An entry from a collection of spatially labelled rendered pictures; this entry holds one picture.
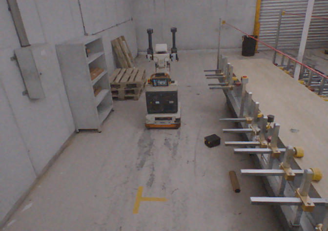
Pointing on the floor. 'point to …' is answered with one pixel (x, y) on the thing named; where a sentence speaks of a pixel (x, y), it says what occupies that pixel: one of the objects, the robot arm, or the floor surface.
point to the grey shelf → (77, 46)
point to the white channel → (305, 30)
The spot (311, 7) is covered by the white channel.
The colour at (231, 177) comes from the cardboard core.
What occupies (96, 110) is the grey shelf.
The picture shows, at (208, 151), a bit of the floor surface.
